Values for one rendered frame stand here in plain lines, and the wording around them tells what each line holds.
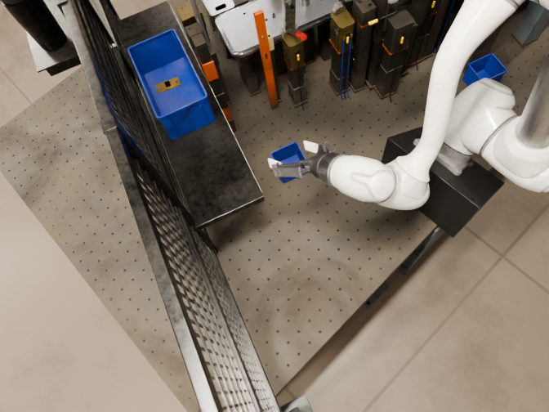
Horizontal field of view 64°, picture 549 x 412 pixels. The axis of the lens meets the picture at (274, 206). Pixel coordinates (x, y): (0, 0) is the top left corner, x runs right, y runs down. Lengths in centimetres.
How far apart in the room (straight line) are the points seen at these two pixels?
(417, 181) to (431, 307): 122
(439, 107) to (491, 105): 41
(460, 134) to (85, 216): 138
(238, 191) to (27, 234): 176
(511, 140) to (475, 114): 15
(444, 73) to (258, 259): 90
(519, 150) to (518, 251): 119
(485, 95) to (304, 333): 93
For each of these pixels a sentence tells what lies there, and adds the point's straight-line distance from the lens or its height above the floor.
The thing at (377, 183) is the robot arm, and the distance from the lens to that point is 103.
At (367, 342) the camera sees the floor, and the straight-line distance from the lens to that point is 223.
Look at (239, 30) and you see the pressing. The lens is 172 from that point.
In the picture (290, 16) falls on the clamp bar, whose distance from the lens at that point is 153.
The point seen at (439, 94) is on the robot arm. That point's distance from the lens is 106.
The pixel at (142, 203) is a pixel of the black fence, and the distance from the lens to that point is 78.
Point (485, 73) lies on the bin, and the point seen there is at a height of 70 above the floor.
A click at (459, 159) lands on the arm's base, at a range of 153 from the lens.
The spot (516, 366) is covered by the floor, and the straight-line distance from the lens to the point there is 238.
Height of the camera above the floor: 221
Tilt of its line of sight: 67 degrees down
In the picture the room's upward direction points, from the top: 15 degrees counter-clockwise
